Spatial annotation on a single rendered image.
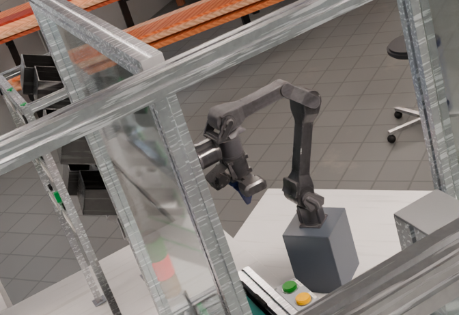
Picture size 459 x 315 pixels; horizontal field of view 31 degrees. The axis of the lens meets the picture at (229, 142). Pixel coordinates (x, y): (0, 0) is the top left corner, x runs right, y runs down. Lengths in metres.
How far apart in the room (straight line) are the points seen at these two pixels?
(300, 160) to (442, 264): 1.66
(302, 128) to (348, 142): 2.71
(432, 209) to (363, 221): 1.72
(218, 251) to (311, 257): 1.16
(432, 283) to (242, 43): 0.52
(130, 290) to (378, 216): 0.81
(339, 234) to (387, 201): 0.42
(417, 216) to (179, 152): 0.33
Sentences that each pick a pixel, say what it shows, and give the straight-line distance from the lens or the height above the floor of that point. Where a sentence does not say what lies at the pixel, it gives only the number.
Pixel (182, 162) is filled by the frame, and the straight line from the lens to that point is 1.05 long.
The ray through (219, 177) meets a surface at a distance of 2.02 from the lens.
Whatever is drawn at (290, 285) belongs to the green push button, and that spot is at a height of 0.97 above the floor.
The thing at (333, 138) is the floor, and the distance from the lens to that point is 4.93.
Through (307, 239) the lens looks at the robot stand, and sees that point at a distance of 2.24.
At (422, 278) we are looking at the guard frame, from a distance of 0.52.
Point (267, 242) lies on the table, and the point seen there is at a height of 0.86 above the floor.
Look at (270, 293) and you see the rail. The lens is 2.24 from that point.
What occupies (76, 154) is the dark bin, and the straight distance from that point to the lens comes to 2.12.
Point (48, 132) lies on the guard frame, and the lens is 0.91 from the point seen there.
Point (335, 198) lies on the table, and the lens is 2.74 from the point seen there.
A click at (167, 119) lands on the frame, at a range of 1.03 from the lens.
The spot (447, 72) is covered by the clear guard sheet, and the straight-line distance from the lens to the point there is 1.12.
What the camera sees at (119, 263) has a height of 0.86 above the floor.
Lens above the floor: 2.31
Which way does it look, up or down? 26 degrees down
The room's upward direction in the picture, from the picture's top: 18 degrees counter-clockwise
